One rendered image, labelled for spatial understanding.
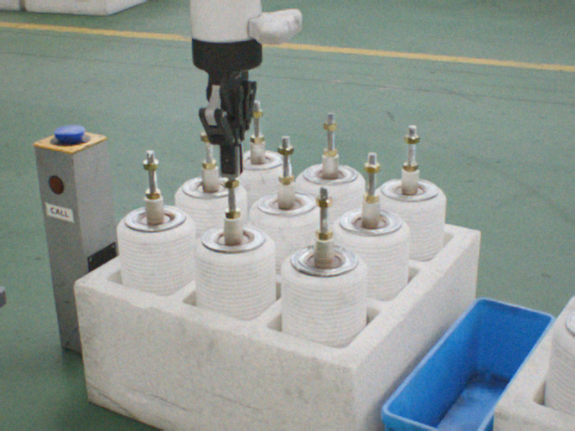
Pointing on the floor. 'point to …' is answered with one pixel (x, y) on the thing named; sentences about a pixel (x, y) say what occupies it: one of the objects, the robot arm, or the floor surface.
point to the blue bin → (468, 370)
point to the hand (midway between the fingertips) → (231, 159)
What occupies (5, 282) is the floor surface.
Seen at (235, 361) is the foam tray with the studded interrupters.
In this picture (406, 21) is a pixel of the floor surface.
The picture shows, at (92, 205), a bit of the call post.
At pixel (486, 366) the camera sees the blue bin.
